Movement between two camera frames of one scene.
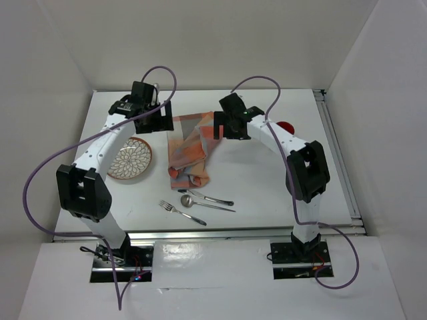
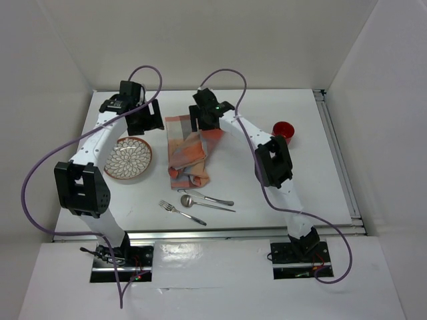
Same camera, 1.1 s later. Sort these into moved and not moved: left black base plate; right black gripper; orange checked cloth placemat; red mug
Moved: right black gripper
Not moved: left black base plate; red mug; orange checked cloth placemat
